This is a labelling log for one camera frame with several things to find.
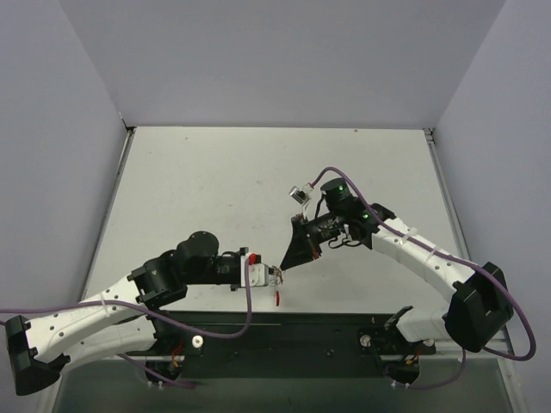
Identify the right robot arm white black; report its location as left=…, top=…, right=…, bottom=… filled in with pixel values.
left=280, top=178, right=513, bottom=353

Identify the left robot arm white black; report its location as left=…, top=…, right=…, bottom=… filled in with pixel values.
left=3, top=231, right=281, bottom=396

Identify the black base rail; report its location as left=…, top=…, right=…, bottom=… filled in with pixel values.
left=130, top=312, right=436, bottom=379

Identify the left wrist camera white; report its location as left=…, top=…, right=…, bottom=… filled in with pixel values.
left=240, top=253, right=270, bottom=287

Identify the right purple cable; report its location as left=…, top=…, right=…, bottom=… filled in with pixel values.
left=309, top=166, right=537, bottom=391

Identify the metal key holder red handle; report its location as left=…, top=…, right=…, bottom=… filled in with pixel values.
left=269, top=266, right=283, bottom=307

